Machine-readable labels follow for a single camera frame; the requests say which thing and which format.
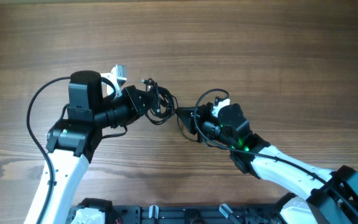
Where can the black aluminium base frame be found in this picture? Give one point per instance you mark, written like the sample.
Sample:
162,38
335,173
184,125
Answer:
92,210

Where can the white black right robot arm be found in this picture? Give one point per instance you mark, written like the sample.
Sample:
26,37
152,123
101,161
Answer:
319,195

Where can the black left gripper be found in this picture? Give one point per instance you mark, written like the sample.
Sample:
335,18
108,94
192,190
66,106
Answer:
131,95

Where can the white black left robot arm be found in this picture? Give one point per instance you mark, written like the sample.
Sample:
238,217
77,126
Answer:
94,104

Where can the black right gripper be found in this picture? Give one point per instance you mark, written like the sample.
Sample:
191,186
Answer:
194,119

